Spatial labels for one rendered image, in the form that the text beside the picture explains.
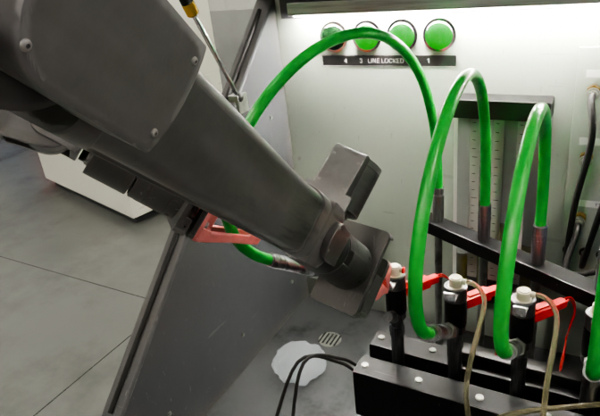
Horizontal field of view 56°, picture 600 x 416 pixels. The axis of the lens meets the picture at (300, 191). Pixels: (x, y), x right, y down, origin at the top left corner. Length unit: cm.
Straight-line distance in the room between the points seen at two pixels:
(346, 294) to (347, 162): 16
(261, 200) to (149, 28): 20
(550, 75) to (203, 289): 62
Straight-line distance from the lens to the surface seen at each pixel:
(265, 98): 63
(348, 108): 101
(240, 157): 30
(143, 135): 18
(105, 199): 391
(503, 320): 55
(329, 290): 65
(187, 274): 88
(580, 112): 91
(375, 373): 82
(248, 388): 104
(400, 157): 100
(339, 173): 55
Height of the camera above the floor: 153
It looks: 24 degrees down
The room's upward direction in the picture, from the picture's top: 6 degrees counter-clockwise
